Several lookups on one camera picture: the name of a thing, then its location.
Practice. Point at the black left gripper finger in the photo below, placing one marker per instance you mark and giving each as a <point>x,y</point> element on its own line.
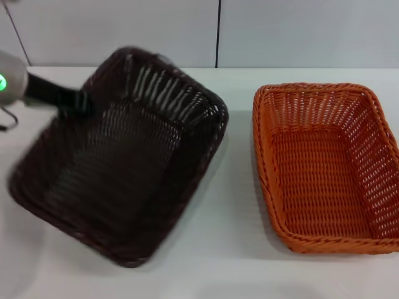
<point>81,106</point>

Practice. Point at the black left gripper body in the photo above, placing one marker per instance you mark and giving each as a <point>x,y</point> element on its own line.
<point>46,92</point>

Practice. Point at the dark brown wicker basket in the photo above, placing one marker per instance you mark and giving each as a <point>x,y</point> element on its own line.
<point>124,174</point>

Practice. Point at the orange wicker basket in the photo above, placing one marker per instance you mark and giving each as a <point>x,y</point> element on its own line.
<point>324,174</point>

